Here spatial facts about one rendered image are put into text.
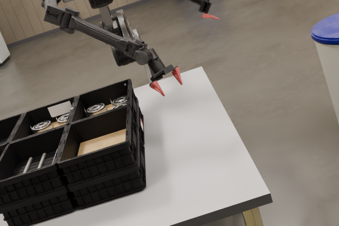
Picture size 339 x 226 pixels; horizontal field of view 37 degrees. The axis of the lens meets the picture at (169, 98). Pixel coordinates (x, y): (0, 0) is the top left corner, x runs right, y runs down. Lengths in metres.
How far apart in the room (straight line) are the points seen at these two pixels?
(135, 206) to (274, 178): 1.40
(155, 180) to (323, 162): 1.43
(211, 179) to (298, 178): 1.25
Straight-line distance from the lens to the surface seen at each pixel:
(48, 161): 2.37
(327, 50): 3.20
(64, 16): 2.42
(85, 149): 2.33
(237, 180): 1.95
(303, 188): 3.08
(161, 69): 2.20
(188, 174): 2.09
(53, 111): 2.80
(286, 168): 3.30
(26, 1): 10.77
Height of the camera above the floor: 1.71
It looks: 20 degrees down
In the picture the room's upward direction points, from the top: 19 degrees counter-clockwise
